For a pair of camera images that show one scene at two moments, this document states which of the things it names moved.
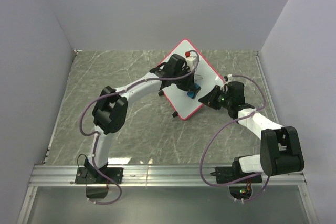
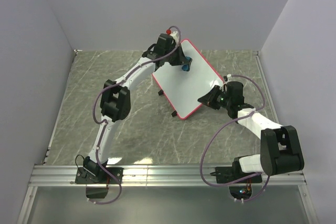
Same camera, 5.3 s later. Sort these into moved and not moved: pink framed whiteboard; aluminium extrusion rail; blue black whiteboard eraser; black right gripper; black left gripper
Moved: blue black whiteboard eraser; black left gripper
Not moved: pink framed whiteboard; aluminium extrusion rail; black right gripper
